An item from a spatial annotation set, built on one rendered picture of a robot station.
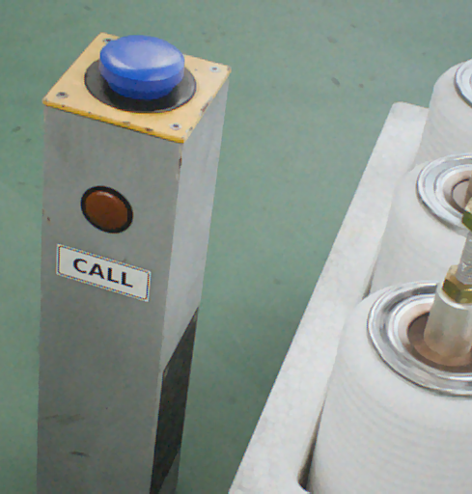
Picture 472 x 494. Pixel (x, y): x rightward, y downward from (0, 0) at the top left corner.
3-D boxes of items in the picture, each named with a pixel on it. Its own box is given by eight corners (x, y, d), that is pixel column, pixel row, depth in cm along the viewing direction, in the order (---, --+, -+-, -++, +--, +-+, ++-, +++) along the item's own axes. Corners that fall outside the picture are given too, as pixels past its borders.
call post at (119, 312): (138, 565, 75) (183, 146, 56) (32, 530, 77) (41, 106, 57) (178, 481, 81) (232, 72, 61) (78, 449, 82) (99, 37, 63)
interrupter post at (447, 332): (463, 370, 56) (481, 315, 54) (413, 350, 57) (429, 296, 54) (477, 338, 58) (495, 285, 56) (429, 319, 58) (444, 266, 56)
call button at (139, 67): (164, 123, 58) (168, 85, 56) (84, 100, 58) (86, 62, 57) (192, 81, 61) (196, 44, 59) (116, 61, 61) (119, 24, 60)
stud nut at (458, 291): (474, 310, 54) (479, 295, 54) (437, 296, 55) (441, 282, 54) (485, 285, 56) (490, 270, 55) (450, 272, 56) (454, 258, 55)
